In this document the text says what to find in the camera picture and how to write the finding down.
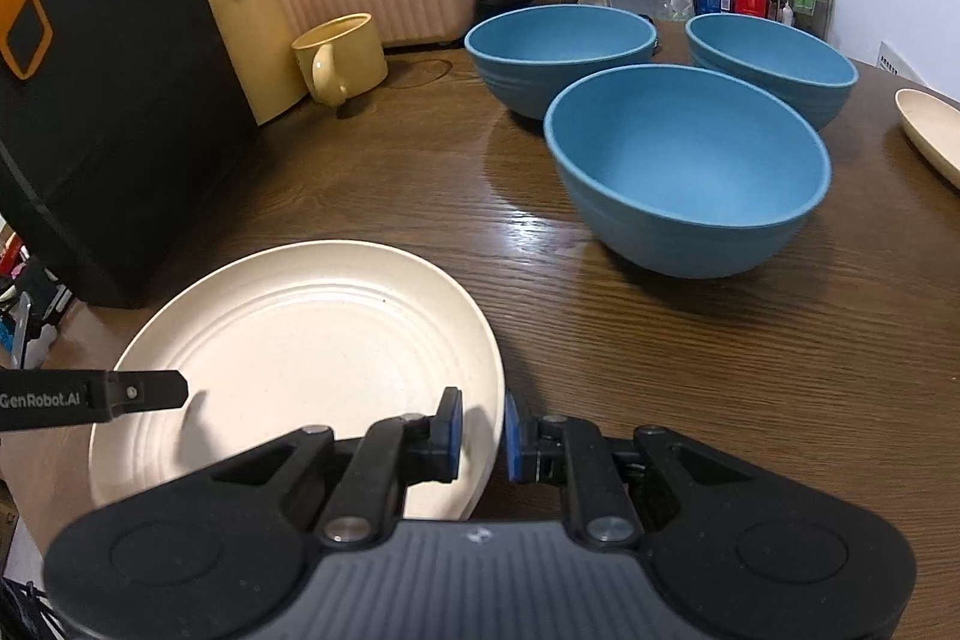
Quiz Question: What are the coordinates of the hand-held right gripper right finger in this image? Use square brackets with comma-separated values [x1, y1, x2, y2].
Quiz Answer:
[504, 391, 755, 549]

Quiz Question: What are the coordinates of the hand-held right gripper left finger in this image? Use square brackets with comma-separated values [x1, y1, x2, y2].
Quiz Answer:
[210, 387, 464, 547]

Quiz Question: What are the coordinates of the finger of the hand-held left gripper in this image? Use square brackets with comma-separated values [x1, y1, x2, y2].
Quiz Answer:
[106, 369, 189, 420]

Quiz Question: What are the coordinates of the cream plate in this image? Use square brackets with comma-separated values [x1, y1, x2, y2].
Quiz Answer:
[895, 88, 960, 191]
[88, 240, 505, 522]

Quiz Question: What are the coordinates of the blue bowl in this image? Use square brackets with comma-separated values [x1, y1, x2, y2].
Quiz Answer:
[464, 4, 659, 121]
[544, 64, 832, 280]
[685, 14, 860, 133]

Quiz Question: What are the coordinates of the black paper bag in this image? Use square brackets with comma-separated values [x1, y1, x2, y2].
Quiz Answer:
[0, 0, 260, 310]

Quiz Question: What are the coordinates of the yellow mug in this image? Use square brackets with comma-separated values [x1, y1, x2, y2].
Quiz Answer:
[291, 13, 389, 109]

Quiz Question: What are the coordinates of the yellow kettle grey handle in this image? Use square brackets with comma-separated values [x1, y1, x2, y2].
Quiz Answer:
[178, 0, 308, 127]

